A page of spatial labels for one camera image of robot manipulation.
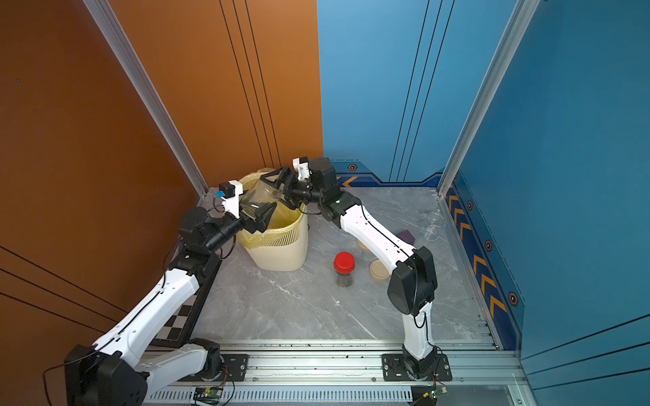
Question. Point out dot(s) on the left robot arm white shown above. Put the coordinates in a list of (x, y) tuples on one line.
[(110, 371)]

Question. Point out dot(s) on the glass jar red lid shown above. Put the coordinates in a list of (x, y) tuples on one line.
[(344, 265)]

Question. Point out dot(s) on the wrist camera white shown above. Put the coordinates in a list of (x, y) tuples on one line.
[(228, 196), (301, 166)]

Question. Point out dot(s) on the black white checkerboard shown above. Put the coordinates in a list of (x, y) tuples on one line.
[(185, 314)]

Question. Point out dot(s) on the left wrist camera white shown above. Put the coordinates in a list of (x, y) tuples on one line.
[(228, 196)]

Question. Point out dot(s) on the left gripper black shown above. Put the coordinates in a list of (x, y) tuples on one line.
[(257, 224)]

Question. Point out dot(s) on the purple embossed toy cube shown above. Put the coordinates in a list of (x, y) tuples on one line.
[(407, 237)]

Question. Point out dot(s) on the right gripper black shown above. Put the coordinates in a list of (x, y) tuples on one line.
[(292, 200)]

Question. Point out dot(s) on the aluminium corner post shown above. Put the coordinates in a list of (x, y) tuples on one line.
[(514, 32), (117, 39)]

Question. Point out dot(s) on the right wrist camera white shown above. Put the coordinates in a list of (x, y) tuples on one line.
[(301, 166)]

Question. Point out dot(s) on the green circuit board left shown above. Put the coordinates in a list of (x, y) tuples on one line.
[(207, 396)]

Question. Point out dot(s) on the aluminium corner post right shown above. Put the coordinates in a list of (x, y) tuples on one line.
[(514, 32)]

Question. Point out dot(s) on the aluminium corner post left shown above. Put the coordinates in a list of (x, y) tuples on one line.
[(117, 39)]

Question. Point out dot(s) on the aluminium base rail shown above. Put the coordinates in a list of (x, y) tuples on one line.
[(364, 372)]

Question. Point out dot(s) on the cream waste basket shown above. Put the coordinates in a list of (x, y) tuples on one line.
[(282, 259)]

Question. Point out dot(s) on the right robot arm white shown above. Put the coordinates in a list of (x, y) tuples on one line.
[(412, 275)]

